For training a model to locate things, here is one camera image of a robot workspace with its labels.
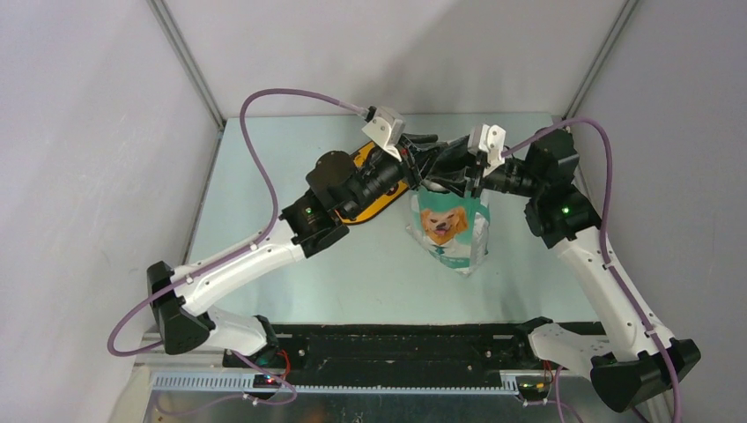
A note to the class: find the green pet food bag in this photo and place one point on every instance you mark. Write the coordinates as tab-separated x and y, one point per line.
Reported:
453	230

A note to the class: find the grey slotted cable duct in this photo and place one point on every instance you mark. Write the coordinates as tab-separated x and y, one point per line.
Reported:
252	382

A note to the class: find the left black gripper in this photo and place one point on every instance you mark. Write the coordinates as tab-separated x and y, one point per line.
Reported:
425	158

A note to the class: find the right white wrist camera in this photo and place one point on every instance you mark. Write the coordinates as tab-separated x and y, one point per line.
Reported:
486	143

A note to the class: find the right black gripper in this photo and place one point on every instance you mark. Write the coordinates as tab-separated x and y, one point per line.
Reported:
457	159

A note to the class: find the yellow double bowl feeder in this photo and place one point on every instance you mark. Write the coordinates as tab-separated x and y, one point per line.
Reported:
377	183

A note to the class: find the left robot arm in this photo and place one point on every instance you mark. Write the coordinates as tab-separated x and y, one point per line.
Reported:
338	191

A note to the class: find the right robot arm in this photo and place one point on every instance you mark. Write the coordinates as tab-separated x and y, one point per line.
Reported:
638	357

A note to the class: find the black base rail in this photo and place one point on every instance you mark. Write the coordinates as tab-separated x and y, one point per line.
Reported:
474	352

